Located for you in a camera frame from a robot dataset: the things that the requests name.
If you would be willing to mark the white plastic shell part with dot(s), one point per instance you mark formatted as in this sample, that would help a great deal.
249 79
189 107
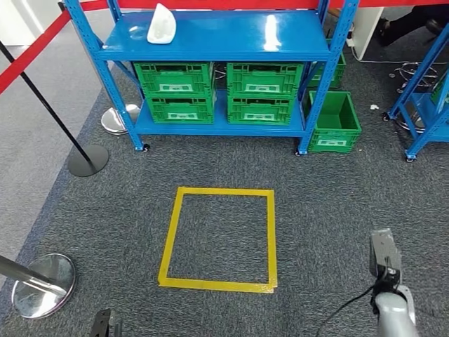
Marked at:
161 25

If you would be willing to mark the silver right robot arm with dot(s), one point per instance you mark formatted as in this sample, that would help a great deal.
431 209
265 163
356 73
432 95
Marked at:
395 316

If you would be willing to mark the blue metal shelf rack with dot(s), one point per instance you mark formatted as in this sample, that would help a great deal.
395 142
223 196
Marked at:
421 109
228 37

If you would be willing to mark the yellow floor tape square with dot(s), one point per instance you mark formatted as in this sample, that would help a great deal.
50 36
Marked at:
224 190

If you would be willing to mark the green plastic crate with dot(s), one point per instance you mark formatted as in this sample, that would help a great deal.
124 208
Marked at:
333 142
175 79
259 110
262 80
180 109
338 74

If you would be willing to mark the white paper scrap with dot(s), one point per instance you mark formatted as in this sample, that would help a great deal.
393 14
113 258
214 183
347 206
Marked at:
374 107

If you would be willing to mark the chrome chair base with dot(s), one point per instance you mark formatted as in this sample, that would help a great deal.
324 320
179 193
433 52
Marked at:
416 74
408 122

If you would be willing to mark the person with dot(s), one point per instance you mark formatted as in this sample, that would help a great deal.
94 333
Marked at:
410 23

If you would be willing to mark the chrome stanchion post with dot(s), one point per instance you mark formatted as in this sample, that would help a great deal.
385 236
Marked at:
115 121
44 286

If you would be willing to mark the black stanchion post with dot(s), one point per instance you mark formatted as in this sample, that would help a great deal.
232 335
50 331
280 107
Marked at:
87 160

